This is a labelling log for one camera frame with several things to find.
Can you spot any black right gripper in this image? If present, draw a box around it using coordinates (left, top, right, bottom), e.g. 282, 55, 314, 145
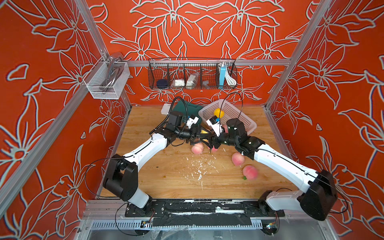
221, 130, 258, 151

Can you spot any pink peach with leaf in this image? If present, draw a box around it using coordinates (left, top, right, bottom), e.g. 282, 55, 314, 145
222, 125, 229, 133

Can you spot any yellow peach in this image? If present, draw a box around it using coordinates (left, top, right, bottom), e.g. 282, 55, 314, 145
214, 108, 225, 119

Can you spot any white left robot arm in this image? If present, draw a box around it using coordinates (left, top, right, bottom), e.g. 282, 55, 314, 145
103, 111, 217, 211

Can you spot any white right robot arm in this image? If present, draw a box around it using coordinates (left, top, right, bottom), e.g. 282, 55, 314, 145
207, 117, 338, 221

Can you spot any white plastic basket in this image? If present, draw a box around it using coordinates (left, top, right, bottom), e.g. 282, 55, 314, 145
199, 99, 257, 135

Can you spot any clear bag in basket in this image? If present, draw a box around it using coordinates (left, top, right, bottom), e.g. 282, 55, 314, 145
185, 73, 200, 90

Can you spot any white packet in basket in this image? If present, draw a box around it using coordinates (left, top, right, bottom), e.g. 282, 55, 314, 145
171, 79, 185, 89

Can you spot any green plastic tool case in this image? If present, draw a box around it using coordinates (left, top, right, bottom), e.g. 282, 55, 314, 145
173, 102, 203, 125

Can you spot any pink red peach front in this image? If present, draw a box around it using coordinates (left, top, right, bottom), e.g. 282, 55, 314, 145
242, 165, 259, 180

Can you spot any small white box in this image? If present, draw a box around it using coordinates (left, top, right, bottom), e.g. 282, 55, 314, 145
161, 104, 171, 115

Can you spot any light blue box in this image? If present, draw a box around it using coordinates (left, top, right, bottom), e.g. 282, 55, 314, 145
218, 63, 227, 89

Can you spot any dark round object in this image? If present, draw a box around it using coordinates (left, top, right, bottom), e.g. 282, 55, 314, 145
156, 79, 169, 90

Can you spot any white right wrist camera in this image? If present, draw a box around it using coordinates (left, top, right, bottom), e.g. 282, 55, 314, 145
207, 116, 224, 137

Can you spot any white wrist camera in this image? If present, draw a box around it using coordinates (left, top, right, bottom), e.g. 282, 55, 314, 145
186, 115, 199, 129
207, 116, 224, 137

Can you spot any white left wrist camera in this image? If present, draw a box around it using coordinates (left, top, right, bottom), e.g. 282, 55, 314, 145
186, 115, 199, 129

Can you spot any white cable bundle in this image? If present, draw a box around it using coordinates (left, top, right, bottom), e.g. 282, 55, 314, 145
224, 64, 238, 88

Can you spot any black wire wall basket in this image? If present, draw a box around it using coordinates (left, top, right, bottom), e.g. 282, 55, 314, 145
148, 57, 238, 90

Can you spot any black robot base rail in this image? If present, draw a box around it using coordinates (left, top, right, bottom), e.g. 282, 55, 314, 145
125, 199, 285, 228

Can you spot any clear plastic wall bin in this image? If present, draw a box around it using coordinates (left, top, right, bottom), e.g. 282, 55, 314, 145
83, 53, 130, 100

